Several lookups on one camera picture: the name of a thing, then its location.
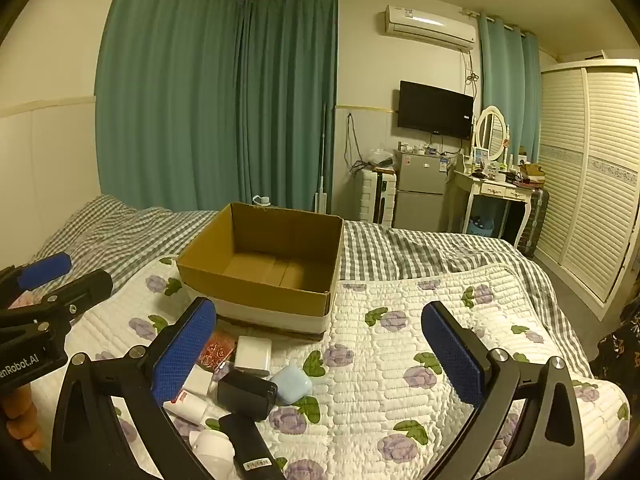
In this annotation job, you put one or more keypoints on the white mop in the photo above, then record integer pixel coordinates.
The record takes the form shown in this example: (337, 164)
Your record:
(322, 160)

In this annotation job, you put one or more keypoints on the black wall television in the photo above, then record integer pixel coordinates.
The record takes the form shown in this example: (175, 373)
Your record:
(435, 110)

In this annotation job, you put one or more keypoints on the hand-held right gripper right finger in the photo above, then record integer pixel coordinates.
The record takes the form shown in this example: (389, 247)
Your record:
(450, 355)

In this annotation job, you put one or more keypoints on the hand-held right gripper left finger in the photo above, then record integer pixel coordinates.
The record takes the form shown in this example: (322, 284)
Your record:
(185, 355)

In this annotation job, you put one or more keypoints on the white jar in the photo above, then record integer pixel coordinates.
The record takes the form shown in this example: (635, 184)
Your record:
(212, 452)

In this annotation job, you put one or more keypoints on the white suitcase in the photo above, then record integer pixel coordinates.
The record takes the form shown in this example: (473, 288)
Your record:
(374, 195)

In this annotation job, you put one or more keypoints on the person's left hand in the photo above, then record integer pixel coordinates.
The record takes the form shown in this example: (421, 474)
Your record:
(20, 410)

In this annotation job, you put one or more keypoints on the white air conditioner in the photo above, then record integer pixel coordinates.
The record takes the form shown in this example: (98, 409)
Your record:
(427, 24)

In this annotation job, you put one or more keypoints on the white floral quilt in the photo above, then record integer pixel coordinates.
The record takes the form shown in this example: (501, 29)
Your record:
(375, 385)

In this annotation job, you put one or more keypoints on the clear plastic bag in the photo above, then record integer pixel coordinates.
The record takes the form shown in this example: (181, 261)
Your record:
(380, 156)

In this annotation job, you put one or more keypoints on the blue basket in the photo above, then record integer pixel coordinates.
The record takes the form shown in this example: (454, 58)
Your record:
(481, 226)

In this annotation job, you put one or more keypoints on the clear water jug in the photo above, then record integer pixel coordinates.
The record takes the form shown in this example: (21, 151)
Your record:
(261, 200)

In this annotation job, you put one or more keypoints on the green curtain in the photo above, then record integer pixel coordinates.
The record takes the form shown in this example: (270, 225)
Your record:
(165, 85)
(505, 90)
(290, 100)

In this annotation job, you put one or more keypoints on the small brown cardboard box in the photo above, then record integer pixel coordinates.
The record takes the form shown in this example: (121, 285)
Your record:
(531, 170)

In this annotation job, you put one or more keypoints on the white oval mirror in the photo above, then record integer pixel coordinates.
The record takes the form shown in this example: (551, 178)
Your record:
(491, 132)

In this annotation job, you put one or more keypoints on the white tube with red label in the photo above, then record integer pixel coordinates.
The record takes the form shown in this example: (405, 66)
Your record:
(192, 407)

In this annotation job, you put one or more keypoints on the white louvred wardrobe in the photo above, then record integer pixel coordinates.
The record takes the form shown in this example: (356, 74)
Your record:
(590, 175)

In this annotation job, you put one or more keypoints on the dark patterned clothing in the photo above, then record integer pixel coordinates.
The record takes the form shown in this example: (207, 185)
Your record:
(620, 350)

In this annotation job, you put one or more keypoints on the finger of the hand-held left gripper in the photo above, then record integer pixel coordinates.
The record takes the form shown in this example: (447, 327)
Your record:
(85, 285)
(45, 266)

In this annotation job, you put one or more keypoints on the light blue case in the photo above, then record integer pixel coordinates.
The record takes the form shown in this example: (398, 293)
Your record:
(292, 384)

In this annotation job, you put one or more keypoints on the pink packet of rings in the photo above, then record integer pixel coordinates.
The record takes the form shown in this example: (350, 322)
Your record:
(218, 349)

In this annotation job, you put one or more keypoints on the white vanity table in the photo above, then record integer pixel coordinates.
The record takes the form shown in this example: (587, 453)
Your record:
(492, 189)

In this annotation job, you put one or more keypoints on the grey small fridge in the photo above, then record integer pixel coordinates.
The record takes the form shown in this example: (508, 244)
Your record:
(420, 195)

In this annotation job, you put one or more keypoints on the black power adapter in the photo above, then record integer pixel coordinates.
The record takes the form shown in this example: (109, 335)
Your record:
(247, 395)

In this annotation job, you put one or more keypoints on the white charger block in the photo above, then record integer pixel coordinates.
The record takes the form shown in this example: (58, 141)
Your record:
(252, 355)

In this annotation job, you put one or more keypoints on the dark suitcase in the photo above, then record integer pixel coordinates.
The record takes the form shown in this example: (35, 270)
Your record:
(534, 220)

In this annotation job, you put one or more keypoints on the black handheld device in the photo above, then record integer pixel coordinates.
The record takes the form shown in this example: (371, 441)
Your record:
(250, 447)

